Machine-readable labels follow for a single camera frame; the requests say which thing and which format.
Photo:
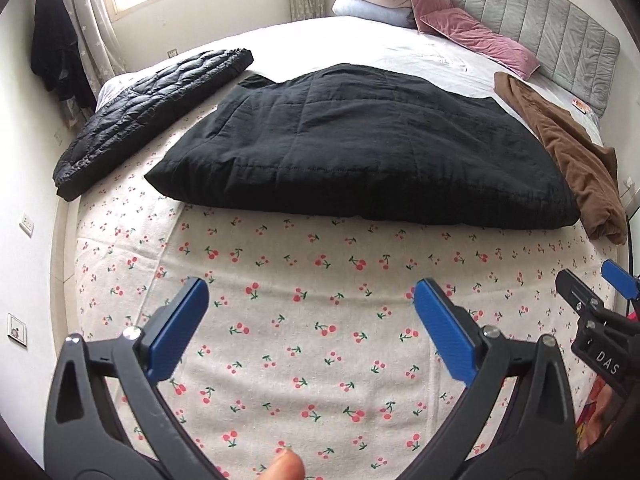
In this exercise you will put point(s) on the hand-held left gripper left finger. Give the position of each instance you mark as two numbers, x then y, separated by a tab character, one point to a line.
180	330

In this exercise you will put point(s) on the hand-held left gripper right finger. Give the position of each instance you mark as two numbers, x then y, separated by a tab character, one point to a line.
445	330

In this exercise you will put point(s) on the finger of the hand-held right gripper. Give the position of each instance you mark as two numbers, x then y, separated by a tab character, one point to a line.
617	275
575	287

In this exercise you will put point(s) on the black padded coat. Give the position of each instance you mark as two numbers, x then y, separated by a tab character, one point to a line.
350	150

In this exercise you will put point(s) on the hanging dark clothes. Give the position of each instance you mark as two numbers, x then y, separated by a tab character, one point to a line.
57	50

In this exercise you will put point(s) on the person's left hand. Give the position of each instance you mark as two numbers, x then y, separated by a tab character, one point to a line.
285	466

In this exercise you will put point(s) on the red object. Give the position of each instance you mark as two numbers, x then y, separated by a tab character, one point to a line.
600	420

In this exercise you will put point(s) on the brown garment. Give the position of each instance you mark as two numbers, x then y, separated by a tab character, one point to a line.
570	155

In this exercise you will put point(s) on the cherry print blanket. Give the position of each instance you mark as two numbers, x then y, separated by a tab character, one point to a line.
320	285

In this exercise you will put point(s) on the small orange packet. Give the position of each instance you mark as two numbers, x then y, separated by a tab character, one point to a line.
582	107

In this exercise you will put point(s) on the black quilted down jacket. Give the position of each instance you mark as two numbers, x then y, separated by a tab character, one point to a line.
140	105

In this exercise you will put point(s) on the grey padded headboard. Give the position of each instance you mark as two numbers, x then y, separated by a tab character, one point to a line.
525	10

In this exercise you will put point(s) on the folded pale blue blanket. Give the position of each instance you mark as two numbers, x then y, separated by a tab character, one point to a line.
365	11

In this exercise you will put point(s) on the wall switch plate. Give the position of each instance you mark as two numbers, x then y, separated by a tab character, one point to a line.
17	329

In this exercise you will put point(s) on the white wall socket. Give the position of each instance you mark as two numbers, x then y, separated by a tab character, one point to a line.
27	224

